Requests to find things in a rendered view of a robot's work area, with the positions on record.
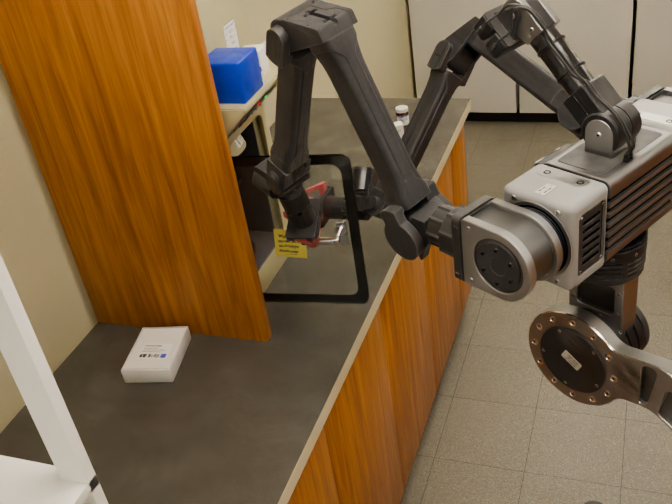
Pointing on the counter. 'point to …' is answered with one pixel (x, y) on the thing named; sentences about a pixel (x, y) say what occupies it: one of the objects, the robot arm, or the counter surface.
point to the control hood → (233, 114)
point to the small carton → (261, 58)
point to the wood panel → (136, 160)
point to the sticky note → (288, 246)
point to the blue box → (235, 74)
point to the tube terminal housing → (213, 26)
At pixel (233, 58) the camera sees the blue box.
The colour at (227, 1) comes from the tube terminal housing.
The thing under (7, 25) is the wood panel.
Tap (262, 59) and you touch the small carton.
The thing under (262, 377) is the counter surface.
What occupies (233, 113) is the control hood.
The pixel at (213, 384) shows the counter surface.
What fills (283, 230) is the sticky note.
